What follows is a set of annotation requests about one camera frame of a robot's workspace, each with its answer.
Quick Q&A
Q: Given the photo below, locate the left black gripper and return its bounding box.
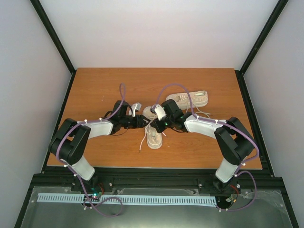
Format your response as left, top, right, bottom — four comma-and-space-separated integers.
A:
121, 115, 152, 130

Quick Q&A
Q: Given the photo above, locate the white lace sneaker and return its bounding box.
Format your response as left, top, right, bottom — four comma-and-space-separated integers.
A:
139, 106, 165, 151
166, 90, 211, 118

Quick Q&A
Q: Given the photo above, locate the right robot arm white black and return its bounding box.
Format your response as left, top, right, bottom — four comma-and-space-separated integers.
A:
151, 99, 257, 183

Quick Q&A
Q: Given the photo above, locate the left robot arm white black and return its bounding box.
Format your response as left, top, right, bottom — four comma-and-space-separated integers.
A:
48, 100, 150, 191

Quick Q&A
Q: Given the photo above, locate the green lit circuit board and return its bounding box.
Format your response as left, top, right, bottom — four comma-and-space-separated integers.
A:
84, 182, 104, 202

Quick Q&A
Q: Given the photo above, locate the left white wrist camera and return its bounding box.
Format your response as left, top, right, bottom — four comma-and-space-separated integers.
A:
131, 103, 142, 117

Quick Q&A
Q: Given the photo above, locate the light blue cable duct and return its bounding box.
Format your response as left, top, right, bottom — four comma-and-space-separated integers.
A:
37, 193, 217, 207

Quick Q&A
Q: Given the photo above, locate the black aluminium frame rail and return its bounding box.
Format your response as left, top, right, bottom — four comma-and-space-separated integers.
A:
30, 166, 283, 194

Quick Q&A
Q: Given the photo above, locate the left black frame post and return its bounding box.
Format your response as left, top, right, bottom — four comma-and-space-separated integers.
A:
29, 0, 76, 76

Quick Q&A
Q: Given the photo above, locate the black frame post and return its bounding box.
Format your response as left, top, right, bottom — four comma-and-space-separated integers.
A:
29, 0, 76, 76
238, 0, 289, 74

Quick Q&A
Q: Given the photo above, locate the right black frame post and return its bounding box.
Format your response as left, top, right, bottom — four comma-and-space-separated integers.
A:
238, 0, 289, 74

